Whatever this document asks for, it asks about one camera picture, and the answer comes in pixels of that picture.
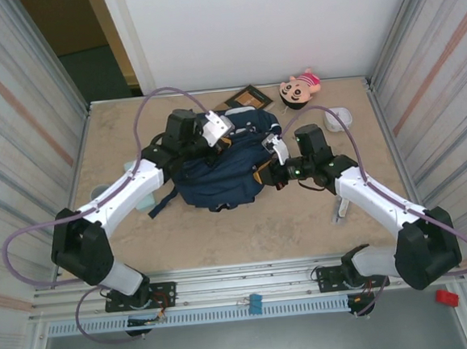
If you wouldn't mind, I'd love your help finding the navy blue student backpack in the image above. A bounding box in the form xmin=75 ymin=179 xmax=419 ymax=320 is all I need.
xmin=139 ymin=105 xmax=290 ymax=219

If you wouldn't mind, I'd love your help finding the brown hardcover book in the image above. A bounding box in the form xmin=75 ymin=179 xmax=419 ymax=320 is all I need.
xmin=221 ymin=82 xmax=276 ymax=114

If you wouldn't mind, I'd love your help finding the light blue pencil box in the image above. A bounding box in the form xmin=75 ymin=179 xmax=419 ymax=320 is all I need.
xmin=122 ymin=158 xmax=159 ymax=214

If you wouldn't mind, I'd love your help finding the small white box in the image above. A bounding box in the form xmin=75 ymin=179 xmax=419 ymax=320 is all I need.
xmin=322 ymin=106 xmax=355 ymax=135

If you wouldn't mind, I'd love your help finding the plush doll with pink shirt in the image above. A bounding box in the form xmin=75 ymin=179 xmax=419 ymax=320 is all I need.
xmin=277 ymin=67 xmax=323 ymax=110

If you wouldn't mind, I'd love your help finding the grey plastic cup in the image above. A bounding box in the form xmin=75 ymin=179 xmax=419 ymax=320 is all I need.
xmin=90 ymin=184 xmax=112 ymax=202

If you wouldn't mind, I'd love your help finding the blue binder clip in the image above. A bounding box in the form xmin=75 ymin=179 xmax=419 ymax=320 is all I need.
xmin=236 ymin=293 xmax=265 ymax=316

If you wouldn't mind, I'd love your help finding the brown wooden door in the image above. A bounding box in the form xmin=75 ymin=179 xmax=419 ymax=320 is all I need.
xmin=19 ymin=0 xmax=138 ymax=94

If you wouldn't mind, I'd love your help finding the red plastic block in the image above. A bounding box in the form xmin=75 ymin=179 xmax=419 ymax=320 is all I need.
xmin=436 ymin=288 xmax=460 ymax=310

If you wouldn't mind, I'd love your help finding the aluminium frame rail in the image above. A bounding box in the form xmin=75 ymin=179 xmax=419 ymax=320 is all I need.
xmin=26 ymin=244 xmax=467 ymax=324

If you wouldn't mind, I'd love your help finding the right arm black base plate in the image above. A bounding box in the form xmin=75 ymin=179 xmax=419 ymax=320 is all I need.
xmin=315 ymin=260 xmax=391 ymax=295

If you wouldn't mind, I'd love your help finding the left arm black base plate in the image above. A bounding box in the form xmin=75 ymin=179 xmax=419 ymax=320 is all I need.
xmin=103 ymin=281 xmax=179 ymax=314

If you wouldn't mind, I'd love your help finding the white slotted cable duct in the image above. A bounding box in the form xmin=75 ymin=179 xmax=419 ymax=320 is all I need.
xmin=45 ymin=297 xmax=352 ymax=338

